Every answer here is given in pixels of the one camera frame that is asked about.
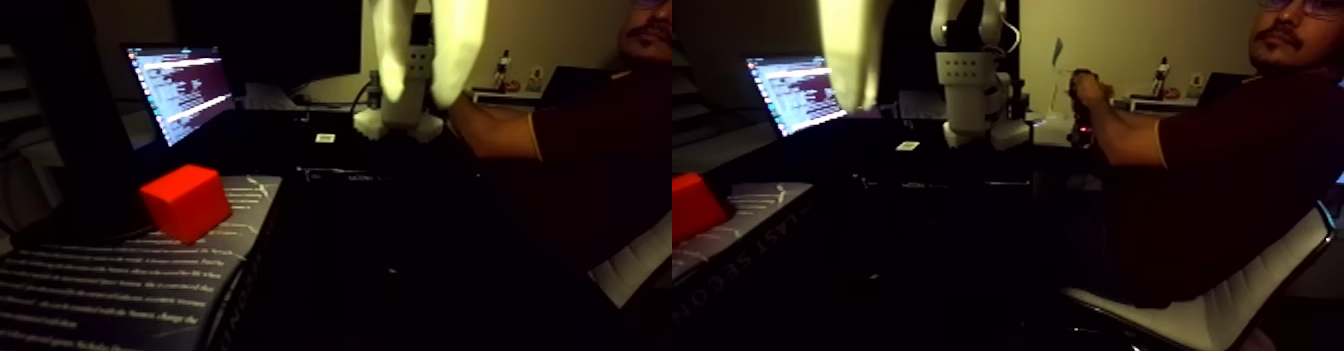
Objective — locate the black computer monitor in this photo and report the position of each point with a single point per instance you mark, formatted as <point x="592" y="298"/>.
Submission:
<point x="273" y="28"/>

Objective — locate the person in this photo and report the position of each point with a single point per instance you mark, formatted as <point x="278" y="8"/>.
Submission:
<point x="1250" y="174"/>

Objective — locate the dark leader arm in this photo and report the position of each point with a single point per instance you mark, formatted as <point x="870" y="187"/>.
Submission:
<point x="1082" y="132"/>

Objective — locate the large black object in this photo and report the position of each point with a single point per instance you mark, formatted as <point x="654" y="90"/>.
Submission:
<point x="94" y="132"/>

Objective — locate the laptop with lit screen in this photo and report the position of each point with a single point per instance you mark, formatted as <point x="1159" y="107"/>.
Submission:
<point x="178" y="85"/>

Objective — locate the red cube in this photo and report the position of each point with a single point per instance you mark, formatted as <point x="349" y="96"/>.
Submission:
<point x="184" y="201"/>

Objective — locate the dark book white print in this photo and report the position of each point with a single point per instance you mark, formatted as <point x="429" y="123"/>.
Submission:
<point x="126" y="290"/>

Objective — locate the person's left hand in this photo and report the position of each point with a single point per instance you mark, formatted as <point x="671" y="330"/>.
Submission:
<point x="1089" y="88"/>

